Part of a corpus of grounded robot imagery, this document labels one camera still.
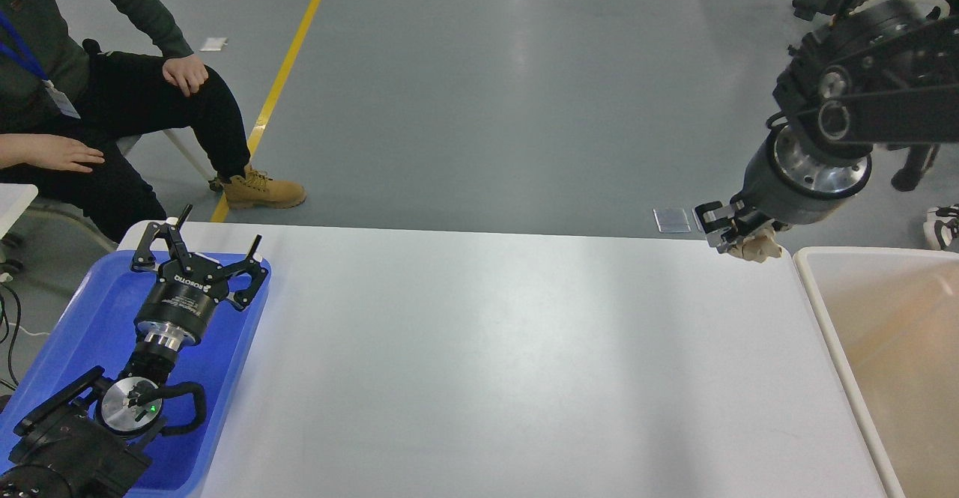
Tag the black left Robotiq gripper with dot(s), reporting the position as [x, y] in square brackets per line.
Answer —
[182, 296]

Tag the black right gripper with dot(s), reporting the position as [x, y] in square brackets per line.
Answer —
[784, 183]

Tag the brown paper ball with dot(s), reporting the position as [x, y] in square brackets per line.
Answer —
[757, 249]

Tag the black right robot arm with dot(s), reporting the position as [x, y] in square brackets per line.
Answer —
[879, 72]

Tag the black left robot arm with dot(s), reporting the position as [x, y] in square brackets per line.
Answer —
[129, 394]

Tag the person's right hand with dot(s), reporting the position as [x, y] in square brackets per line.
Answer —
[59, 153]

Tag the person's left hand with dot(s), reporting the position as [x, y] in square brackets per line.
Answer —
[188, 73]

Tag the left floor socket plate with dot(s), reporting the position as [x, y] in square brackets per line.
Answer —
[672, 220]

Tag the tan work boot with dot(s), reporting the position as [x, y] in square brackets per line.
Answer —
[254, 189]

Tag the white stool under person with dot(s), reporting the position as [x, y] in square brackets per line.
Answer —
[126, 143]

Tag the blue plastic tray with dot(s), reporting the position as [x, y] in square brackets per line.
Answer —
[97, 329]

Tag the white plastic bin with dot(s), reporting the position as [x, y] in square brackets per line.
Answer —
[890, 321]

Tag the white sneaker at right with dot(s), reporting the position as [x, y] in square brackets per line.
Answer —
[941, 226]

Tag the seated person in green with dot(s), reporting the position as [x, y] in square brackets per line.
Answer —
[51, 84]

